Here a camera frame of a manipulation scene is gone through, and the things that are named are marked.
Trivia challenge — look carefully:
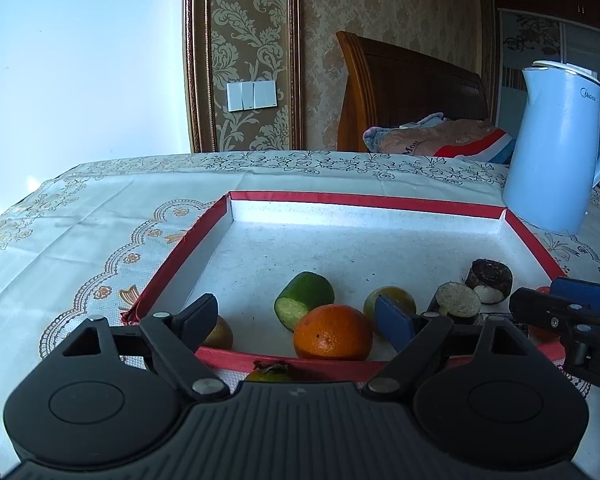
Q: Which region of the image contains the light blue electric kettle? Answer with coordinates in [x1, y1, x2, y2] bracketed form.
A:
[501, 60, 600, 237]

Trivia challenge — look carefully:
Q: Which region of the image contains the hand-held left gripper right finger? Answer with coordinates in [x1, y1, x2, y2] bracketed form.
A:
[362, 294, 529, 395]

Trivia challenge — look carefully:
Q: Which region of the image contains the wooden bed headboard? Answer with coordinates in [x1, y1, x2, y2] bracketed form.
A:
[336, 30, 490, 153]

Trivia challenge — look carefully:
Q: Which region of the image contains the dark taro piece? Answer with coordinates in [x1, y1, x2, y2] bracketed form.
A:
[464, 258, 514, 305]

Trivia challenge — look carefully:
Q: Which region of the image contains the green cucumber piece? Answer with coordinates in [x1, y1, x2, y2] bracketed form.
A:
[274, 271, 336, 332]

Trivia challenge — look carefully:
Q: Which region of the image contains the brown round fruit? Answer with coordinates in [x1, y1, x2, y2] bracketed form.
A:
[201, 315, 234, 351]

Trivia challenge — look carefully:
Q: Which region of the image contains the red shallow box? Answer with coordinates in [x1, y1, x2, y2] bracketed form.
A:
[121, 191, 567, 383]

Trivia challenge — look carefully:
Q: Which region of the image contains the white wall switch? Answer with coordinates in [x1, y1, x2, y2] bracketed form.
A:
[226, 80, 277, 112]

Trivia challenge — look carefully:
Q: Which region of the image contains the striped blanket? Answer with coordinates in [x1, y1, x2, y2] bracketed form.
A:
[362, 112, 517, 165]

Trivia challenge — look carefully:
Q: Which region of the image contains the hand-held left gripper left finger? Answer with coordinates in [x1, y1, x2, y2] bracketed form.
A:
[62, 292, 231, 396]

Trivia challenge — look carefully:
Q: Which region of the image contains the wardrobe with patterned doors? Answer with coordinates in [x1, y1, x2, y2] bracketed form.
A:
[490, 0, 600, 131]

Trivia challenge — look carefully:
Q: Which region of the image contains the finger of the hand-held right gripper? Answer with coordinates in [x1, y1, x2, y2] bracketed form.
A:
[509, 287, 600, 342]
[550, 275, 600, 306]

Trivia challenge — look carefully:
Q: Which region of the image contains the wooden wall moulding frame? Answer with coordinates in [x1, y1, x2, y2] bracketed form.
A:
[182, 0, 303, 153]

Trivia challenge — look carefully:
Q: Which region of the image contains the green persimmon below tray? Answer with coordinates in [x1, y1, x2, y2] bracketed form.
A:
[243, 360, 295, 383]

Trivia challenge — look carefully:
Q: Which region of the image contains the green jujube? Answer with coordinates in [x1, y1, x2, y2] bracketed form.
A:
[363, 286, 417, 336]

